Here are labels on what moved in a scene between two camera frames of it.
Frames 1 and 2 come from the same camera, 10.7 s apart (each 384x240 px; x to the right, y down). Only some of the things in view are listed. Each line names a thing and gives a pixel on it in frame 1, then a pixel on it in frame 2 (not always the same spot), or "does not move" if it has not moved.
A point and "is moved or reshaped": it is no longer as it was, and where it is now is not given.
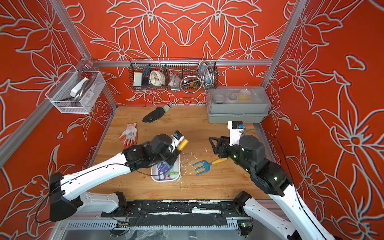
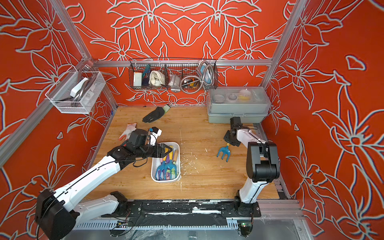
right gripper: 225,143 -> 226,138
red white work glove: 131,133 does not move
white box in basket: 137,79 does not move
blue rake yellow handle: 207,165 is moved or reshaped
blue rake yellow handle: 167,168 is moved or reshaped
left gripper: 175,154 -> 162,150
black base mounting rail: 189,209 does not move
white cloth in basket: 156,78 does not move
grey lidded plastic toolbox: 250,104 does not move
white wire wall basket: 76,91 does not move
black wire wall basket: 173,74 does not move
